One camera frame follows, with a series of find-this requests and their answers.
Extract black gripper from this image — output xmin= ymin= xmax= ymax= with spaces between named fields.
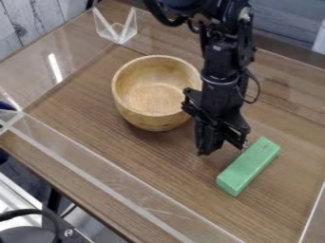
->
xmin=181 ymin=79 xmax=249 ymax=156

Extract black cable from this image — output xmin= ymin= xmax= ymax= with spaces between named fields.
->
xmin=0 ymin=208 xmax=62 ymax=243

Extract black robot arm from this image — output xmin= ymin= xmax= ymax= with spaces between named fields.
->
xmin=141 ymin=0 xmax=256 ymax=156

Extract black table leg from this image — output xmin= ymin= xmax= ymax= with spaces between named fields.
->
xmin=46 ymin=189 xmax=62 ymax=214

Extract green rectangular block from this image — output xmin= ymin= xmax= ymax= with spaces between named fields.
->
xmin=215 ymin=137 xmax=280 ymax=196

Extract clear acrylic tray wall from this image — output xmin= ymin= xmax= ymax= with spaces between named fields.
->
xmin=0 ymin=93 xmax=244 ymax=243

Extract black metal bracket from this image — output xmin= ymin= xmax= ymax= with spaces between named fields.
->
xmin=39 ymin=212 xmax=94 ymax=243

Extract brown wooden bowl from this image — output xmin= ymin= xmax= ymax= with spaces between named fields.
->
xmin=110 ymin=55 xmax=200 ymax=132

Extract clear acrylic corner bracket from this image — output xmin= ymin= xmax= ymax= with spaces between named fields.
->
xmin=92 ymin=8 xmax=137 ymax=45

